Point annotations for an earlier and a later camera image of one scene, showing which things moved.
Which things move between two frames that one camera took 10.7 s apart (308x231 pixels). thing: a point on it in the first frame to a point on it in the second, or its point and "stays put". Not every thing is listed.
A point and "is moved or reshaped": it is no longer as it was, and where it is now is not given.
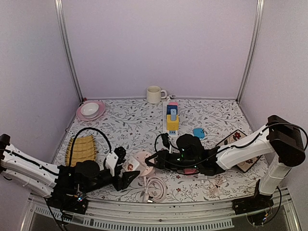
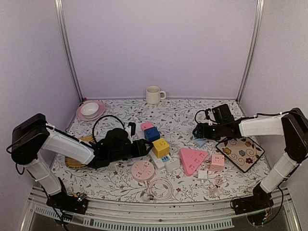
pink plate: (101, 109) stays put
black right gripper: (163, 161) to (204, 126)
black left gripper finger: (126, 178) to (144, 147)
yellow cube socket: (173, 125) to (160, 148)
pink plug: (173, 103) to (146, 125)
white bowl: (89, 110) stays put
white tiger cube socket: (130, 164) is moved or reshaped
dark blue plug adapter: (169, 107) to (151, 134)
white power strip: (171, 133) is moved or reshaped
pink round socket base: (145, 169) is moved or reshaped
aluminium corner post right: (257, 22) stays put
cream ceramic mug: (155, 94) stays put
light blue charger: (173, 113) is moved or reshaped
